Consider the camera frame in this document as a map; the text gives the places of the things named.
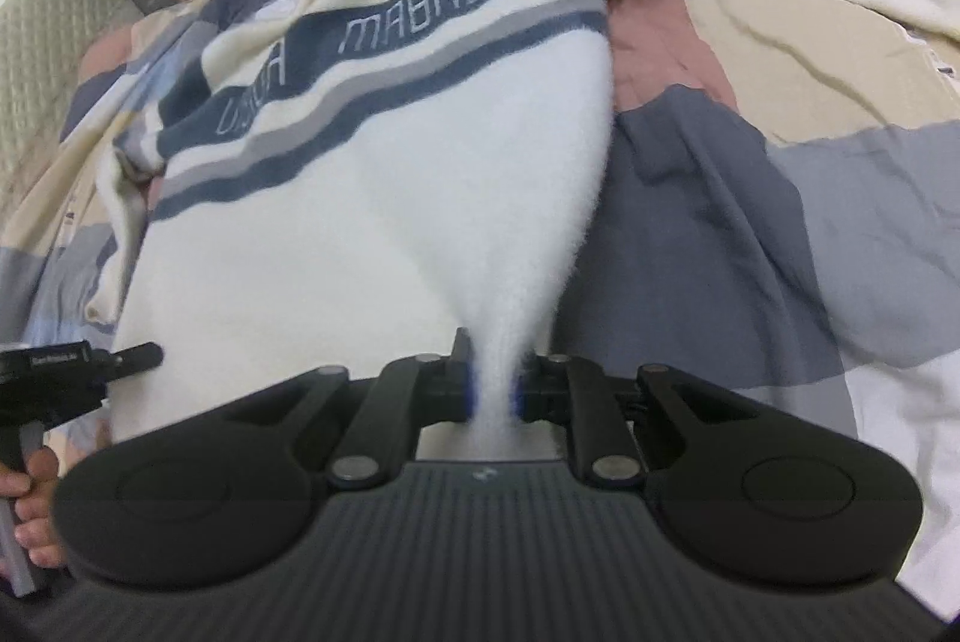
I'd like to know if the white blue striped fleece sweater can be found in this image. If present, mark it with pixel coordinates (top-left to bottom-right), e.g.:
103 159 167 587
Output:
98 0 958 440

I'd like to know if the person's left hand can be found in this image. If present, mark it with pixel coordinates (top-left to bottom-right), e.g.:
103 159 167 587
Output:
2 447 67 569

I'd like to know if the colourful patchwork quilt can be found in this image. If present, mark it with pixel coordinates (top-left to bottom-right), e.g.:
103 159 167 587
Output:
2 0 958 611

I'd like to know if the beige quilted headboard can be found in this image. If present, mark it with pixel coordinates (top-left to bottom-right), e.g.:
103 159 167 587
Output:
2 0 142 218

